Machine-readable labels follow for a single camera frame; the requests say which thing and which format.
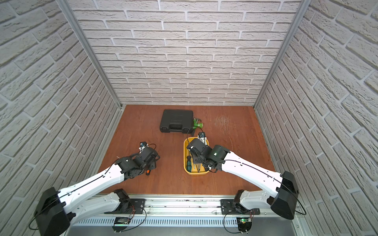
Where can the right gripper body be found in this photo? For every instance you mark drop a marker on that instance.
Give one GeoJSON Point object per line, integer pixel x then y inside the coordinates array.
{"type": "Point", "coordinates": [197, 161]}

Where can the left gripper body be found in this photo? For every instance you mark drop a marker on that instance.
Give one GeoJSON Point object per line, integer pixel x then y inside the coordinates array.
{"type": "Point", "coordinates": [150, 156]}

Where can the green black screwdriver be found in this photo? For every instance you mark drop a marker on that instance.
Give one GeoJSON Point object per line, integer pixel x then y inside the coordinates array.
{"type": "Point", "coordinates": [189, 164]}

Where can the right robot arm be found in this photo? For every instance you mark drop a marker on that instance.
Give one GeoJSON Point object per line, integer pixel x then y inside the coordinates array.
{"type": "Point", "coordinates": [279, 190]}

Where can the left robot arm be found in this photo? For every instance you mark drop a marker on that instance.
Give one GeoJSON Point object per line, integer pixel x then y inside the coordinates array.
{"type": "Point", "coordinates": [57, 210]}

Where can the yellow storage box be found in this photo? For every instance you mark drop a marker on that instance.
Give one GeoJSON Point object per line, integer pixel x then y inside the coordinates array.
{"type": "Point", "coordinates": [186, 153]}

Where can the black plastic tool case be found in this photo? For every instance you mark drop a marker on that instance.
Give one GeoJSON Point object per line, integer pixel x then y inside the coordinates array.
{"type": "Point", "coordinates": [177, 121]}

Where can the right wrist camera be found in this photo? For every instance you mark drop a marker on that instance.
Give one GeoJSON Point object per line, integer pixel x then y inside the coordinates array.
{"type": "Point", "coordinates": [202, 137]}

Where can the green hose nozzle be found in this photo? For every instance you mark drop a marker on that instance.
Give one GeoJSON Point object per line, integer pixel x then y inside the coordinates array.
{"type": "Point", "coordinates": [197, 123]}

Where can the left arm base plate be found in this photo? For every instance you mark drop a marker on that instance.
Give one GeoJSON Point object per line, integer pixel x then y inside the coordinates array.
{"type": "Point", "coordinates": [132, 206]}

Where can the aluminium front rail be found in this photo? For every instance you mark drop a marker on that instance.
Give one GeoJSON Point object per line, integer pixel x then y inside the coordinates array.
{"type": "Point", "coordinates": [191, 205]}

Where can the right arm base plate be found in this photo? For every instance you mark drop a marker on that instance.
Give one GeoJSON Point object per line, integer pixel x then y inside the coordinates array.
{"type": "Point", "coordinates": [228, 206]}

